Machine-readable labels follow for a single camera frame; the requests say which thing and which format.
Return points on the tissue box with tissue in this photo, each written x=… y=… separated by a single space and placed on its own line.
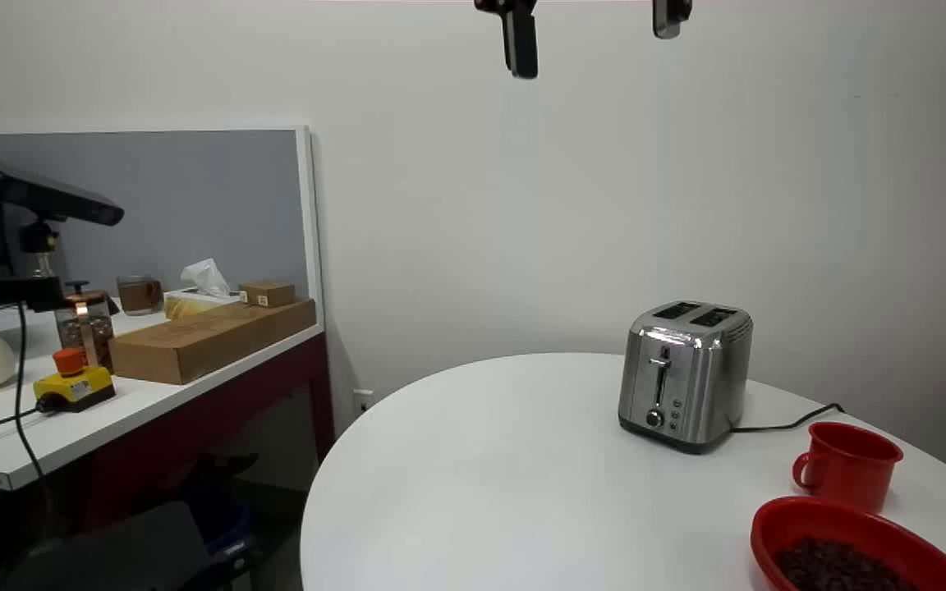
x=205 y=294

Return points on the silver two-slot toaster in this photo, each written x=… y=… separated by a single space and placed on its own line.
x=681 y=373

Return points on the white top desk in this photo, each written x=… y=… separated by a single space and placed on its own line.
x=131 y=410

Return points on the grey partition panel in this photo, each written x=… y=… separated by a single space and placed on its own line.
x=197 y=202

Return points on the red plastic mug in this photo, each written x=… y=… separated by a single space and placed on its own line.
x=853 y=464

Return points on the brown jar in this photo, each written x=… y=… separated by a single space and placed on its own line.
x=139 y=294

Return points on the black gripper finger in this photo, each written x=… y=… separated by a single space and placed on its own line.
x=667 y=15
x=520 y=36

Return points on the flat cardboard box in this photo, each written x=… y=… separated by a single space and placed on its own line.
x=205 y=340

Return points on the red plastic bowl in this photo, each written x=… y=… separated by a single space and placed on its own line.
x=781 y=529

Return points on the glass jar with dark lid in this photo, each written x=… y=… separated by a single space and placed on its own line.
x=86 y=324

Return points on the dark coffee beans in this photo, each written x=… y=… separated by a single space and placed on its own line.
x=838 y=567

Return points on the yellow toy car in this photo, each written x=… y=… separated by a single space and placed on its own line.
x=73 y=382

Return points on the white wall socket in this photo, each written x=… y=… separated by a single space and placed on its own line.
x=363 y=399

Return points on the small cardboard box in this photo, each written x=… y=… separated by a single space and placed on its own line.
x=269 y=294

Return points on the black camera bar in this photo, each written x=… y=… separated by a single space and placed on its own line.
x=39 y=193

